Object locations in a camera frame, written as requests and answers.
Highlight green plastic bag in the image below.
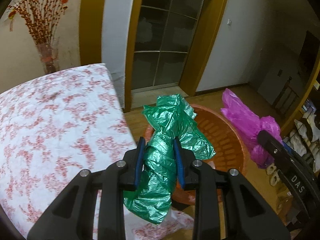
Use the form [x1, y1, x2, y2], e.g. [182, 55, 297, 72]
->
[124, 94, 215, 224]

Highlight magenta plastic bag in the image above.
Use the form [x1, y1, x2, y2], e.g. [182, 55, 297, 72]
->
[221, 88, 282, 169]

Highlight orange plastic trash basket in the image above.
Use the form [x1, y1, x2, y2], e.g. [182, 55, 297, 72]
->
[143, 103, 251, 205]

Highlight white slippers on floor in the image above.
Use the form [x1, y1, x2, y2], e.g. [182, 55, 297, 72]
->
[258, 118, 319, 193]

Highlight wooden stair railing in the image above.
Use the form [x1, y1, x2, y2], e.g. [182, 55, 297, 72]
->
[272, 76, 299, 118]

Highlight floral pink white tablecloth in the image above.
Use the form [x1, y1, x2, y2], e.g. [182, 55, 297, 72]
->
[0, 62, 196, 240]

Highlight glass vase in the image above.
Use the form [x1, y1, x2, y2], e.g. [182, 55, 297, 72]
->
[36, 38, 60, 75]

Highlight red dried branch bouquet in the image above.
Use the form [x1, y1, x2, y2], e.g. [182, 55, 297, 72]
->
[8, 0, 68, 45]

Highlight glass panel door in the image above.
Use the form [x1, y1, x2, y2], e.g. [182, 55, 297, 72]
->
[131, 0, 203, 90]

